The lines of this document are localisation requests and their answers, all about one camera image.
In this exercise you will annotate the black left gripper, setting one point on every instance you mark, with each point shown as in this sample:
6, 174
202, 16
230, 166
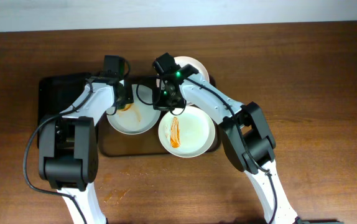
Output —
123, 101

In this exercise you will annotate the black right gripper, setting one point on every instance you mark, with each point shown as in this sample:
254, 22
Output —
167, 102

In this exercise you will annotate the orange green sponge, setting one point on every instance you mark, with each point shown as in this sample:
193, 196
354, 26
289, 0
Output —
127, 106

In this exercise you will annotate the white plate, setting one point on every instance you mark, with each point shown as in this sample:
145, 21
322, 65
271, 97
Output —
197, 67
187, 135
138, 119

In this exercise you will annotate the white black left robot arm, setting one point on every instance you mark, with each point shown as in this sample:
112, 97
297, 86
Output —
68, 148

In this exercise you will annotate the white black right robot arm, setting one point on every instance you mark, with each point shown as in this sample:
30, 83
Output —
248, 142

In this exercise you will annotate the dark brown serving tray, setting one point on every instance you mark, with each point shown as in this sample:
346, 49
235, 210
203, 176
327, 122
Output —
112, 143

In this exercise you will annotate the black rectangular sponge tray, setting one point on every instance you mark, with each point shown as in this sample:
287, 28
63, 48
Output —
57, 93

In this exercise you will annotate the white plate back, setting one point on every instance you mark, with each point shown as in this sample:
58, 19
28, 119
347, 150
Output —
197, 67

